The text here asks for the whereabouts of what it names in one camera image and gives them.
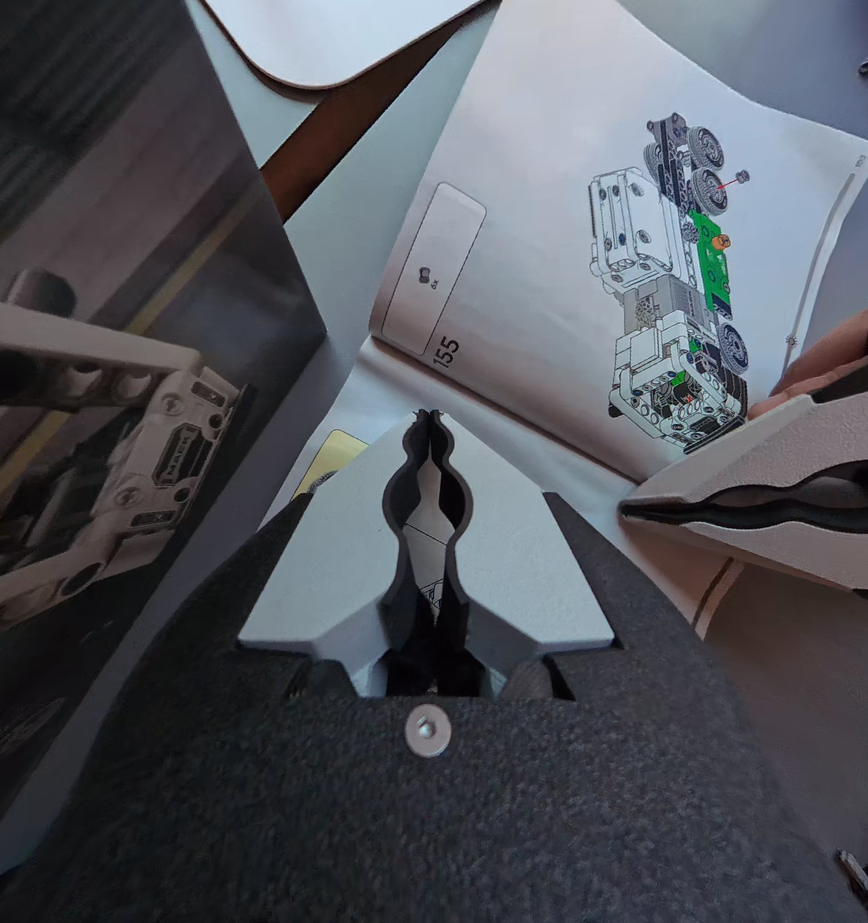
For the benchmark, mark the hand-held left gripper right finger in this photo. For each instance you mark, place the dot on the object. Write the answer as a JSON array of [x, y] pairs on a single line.
[[527, 577]]

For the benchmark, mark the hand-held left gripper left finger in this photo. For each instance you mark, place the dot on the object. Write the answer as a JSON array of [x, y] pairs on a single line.
[[318, 577]]

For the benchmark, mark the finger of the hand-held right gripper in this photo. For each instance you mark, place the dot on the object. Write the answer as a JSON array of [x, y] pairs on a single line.
[[823, 559], [801, 447]]

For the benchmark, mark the lego instruction booklet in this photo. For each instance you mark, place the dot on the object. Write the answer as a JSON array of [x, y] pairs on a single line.
[[535, 216]]

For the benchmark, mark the dark lego truck box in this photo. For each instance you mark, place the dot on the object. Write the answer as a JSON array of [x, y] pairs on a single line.
[[152, 252]]

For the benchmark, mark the person's right hand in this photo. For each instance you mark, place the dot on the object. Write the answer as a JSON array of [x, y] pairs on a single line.
[[823, 360]]

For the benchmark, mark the white desk stand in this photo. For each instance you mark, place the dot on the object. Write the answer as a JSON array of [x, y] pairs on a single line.
[[333, 36]]

